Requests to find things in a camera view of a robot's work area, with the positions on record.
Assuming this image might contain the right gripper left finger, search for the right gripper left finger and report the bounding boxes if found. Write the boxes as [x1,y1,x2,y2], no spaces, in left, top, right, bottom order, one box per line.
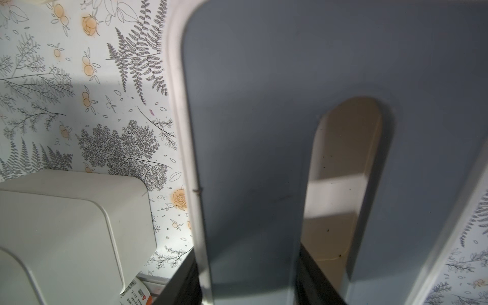
[153,250,202,305]

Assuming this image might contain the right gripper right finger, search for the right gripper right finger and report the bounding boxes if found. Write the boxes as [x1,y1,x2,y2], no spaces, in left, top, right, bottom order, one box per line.
[295,244,346,305]

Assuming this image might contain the white box grey lid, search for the white box grey lid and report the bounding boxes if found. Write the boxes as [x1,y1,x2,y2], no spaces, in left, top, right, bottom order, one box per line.
[165,1,487,304]
[1,170,156,304]

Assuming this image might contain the instant noodle cup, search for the instant noodle cup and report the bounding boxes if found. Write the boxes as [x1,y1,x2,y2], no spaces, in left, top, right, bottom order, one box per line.
[116,278,153,305]

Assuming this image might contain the floral table cloth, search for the floral table cloth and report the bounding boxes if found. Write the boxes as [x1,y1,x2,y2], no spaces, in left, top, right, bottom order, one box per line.
[0,0,488,305]

